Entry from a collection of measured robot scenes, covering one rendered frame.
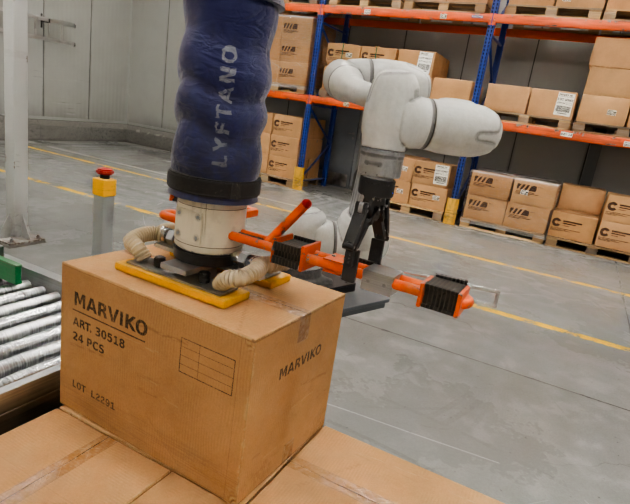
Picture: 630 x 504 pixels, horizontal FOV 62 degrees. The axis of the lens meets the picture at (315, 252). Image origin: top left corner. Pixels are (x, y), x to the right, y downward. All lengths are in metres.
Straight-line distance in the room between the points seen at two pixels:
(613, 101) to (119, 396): 7.45
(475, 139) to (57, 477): 1.14
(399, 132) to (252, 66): 0.37
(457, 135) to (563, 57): 8.44
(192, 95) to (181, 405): 0.68
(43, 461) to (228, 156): 0.81
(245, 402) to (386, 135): 0.61
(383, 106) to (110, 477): 0.99
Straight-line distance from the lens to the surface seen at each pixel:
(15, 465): 1.42
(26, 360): 1.85
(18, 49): 4.76
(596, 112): 8.09
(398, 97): 1.05
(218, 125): 1.19
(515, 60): 9.56
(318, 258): 1.15
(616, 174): 9.39
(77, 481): 1.35
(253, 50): 1.22
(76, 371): 1.50
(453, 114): 1.09
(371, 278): 1.10
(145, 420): 1.36
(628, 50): 8.18
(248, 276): 1.17
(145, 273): 1.31
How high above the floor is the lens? 1.39
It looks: 15 degrees down
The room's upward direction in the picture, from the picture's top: 8 degrees clockwise
